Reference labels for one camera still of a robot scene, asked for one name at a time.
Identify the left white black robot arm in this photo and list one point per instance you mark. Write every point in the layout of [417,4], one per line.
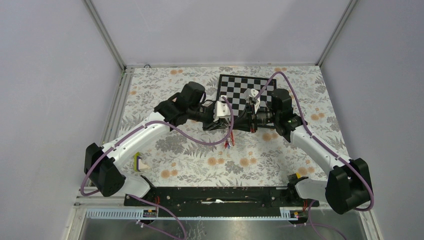
[102,164]

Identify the green white small block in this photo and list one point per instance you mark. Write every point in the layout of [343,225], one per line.
[138,164]

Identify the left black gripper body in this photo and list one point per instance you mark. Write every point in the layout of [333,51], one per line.
[207,118]

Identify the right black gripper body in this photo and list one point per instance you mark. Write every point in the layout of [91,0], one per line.
[252,121]

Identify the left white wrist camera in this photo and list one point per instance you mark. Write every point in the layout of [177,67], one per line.
[221,111]

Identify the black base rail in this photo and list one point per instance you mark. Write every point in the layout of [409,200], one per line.
[232,202]

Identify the floral patterned mat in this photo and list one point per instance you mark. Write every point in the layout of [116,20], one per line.
[258,159]

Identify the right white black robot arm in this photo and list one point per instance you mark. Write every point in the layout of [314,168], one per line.
[348,183]

